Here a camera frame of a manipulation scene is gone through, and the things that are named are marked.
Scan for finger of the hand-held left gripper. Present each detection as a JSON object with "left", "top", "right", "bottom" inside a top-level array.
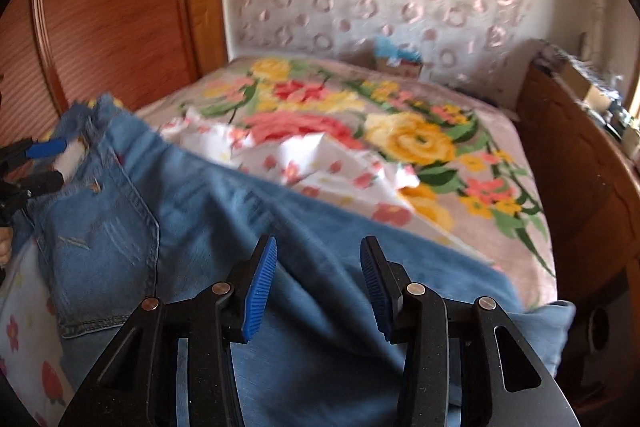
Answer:
[
  {"left": 0, "top": 171, "right": 65, "bottom": 204},
  {"left": 0, "top": 138, "right": 68, "bottom": 168}
]

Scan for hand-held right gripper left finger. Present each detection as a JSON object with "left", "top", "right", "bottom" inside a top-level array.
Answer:
[{"left": 57, "top": 234, "right": 278, "bottom": 427}]

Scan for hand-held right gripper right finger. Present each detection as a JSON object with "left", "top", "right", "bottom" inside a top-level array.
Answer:
[{"left": 359, "top": 235, "right": 576, "bottom": 427}]

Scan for blue denim pants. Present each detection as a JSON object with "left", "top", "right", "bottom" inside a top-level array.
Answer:
[{"left": 10, "top": 94, "right": 576, "bottom": 427}]

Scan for white floral bed sheet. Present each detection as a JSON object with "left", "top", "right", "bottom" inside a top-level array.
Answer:
[{"left": 0, "top": 107, "right": 501, "bottom": 427}]

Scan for floral blanket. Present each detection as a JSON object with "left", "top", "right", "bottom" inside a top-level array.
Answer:
[{"left": 135, "top": 54, "right": 558, "bottom": 280}]

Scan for wooden headboard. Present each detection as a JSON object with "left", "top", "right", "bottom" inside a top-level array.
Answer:
[{"left": 0, "top": 0, "right": 231, "bottom": 142}]

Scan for wooden dresser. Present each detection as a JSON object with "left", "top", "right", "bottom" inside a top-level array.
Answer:
[{"left": 515, "top": 39, "right": 640, "bottom": 408}]

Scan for small cardboard box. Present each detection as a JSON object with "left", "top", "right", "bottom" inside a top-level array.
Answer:
[{"left": 372, "top": 36, "right": 426, "bottom": 80}]

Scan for clutter of small dresser items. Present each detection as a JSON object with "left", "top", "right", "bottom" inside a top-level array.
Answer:
[{"left": 532, "top": 38, "right": 640, "bottom": 142}]

